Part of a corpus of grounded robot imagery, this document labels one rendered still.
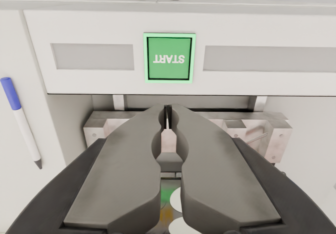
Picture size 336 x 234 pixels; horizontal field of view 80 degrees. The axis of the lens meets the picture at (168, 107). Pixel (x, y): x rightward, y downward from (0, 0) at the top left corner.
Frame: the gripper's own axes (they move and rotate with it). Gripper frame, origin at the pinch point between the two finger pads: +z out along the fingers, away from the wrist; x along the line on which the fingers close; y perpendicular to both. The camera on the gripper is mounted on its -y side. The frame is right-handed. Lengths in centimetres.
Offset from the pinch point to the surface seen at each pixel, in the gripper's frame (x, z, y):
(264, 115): 18.9, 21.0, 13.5
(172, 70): 0.9, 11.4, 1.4
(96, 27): -7.3, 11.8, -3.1
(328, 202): 60, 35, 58
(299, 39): 14.8, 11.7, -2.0
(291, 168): 33, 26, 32
